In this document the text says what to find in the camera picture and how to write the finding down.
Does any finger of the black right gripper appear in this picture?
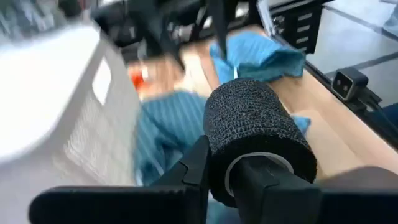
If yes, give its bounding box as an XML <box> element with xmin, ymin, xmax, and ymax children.
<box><xmin>145</xmin><ymin>21</ymin><xmax>187</xmax><ymax>72</ymax></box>
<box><xmin>206</xmin><ymin>0</ymin><xmax>230</xmax><ymax>60</ymax></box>

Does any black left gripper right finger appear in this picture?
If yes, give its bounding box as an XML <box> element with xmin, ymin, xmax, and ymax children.
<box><xmin>231</xmin><ymin>155</ymin><xmax>398</xmax><ymax>224</ymax></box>

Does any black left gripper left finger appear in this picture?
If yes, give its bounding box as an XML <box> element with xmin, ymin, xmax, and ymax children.
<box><xmin>29</xmin><ymin>135</ymin><xmax>213</xmax><ymax>224</ymax></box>

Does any blue patterned cloth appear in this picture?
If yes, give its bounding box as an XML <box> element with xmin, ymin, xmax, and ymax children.
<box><xmin>209</xmin><ymin>30</ymin><xmax>307</xmax><ymax>85</ymax></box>

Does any blue patterned hospital gown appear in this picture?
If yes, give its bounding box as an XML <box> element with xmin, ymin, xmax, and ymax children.
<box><xmin>133</xmin><ymin>90</ymin><xmax>312</xmax><ymax>224</ymax></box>

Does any black bandage roll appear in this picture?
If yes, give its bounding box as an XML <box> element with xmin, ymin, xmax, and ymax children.
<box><xmin>203</xmin><ymin>77</ymin><xmax>318</xmax><ymax>208</ymax></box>

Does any white plastic laundry basket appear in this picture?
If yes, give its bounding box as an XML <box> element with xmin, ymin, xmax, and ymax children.
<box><xmin>0</xmin><ymin>21</ymin><xmax>144</xmax><ymax>224</ymax></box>

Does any black vented base box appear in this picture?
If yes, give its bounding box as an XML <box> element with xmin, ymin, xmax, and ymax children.
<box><xmin>269</xmin><ymin>2</ymin><xmax>325</xmax><ymax>54</ymax></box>

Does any grey table-level camera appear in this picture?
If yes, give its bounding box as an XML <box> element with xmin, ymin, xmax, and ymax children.
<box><xmin>330</xmin><ymin>67</ymin><xmax>370</xmax><ymax>103</ymax></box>

